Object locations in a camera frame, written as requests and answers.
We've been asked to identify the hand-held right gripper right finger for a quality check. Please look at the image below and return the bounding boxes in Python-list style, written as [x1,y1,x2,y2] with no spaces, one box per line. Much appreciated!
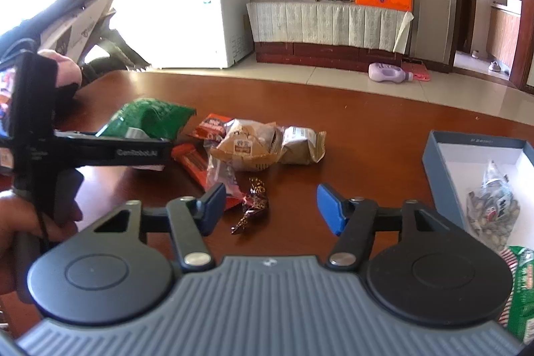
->
[316,184,462,272]

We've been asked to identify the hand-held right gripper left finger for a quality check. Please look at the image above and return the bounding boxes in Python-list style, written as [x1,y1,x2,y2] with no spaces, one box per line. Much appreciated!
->
[92,183,228,272]

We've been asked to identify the dark green snack packet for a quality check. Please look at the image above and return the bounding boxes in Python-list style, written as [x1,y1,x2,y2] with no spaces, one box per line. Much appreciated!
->
[95,97,197,171]

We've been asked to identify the brown paper pastry packet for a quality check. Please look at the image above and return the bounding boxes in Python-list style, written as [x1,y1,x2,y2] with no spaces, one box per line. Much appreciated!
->
[209,118,279,173]

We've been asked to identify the gold pastry packet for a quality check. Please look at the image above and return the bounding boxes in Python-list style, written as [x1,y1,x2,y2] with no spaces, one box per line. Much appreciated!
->
[279,125,328,166]

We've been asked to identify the blue cardboard box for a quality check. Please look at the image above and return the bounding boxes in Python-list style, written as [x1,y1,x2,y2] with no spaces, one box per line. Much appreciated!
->
[422,130,534,257]

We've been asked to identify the person's left hand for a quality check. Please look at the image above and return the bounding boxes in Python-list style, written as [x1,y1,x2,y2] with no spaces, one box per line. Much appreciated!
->
[0,189,84,294]

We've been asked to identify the dark brown candy wrapper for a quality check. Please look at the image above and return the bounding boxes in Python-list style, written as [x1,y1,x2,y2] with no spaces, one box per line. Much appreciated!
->
[231,177,271,236]

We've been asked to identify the red wafer bar packet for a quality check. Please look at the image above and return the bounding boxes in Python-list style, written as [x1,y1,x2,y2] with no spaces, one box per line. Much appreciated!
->
[171,143,248,212]

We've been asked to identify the orange red snack packet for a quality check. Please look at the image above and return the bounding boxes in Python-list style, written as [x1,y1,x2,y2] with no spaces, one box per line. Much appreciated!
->
[187,113,235,142]

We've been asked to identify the parked electric scooter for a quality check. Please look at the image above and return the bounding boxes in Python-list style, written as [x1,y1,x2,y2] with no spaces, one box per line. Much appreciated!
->
[0,0,152,80]

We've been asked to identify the purple detergent bottle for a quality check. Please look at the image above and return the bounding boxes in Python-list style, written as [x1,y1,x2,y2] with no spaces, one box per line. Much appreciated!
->
[367,62,415,84]

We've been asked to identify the dark wooden television cabinet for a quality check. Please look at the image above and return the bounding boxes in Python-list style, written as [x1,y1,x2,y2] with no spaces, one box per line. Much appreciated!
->
[254,40,404,72]

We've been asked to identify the white chest freezer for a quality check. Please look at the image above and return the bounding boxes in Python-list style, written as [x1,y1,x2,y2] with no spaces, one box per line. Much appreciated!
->
[112,0,252,70]

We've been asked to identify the clear bag of seeds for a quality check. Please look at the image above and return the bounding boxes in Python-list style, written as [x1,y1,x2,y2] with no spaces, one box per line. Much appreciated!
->
[464,160,522,253]

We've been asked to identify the pale patterned cabinet cloth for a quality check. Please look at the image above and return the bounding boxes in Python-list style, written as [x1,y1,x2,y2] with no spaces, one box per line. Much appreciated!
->
[246,1,415,53]

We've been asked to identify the green striped snack packet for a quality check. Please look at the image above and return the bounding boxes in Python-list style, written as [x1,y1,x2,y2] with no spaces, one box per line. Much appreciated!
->
[498,245,534,345]

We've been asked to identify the wooden kitchen cabinet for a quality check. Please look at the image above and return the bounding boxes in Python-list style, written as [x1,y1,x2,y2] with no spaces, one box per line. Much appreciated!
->
[485,0,523,70]

